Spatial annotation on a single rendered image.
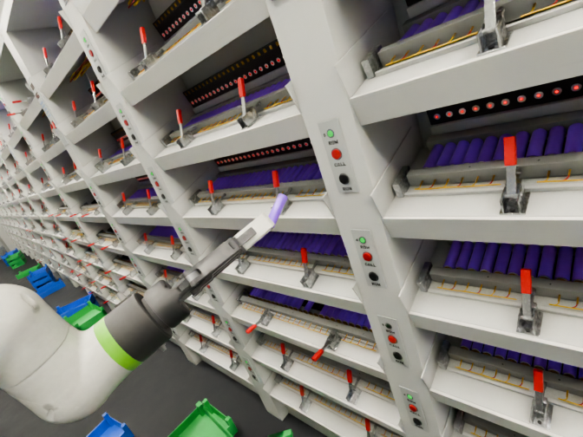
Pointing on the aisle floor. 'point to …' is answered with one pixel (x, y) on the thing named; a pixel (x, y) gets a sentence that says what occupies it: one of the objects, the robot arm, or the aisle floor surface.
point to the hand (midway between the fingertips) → (253, 232)
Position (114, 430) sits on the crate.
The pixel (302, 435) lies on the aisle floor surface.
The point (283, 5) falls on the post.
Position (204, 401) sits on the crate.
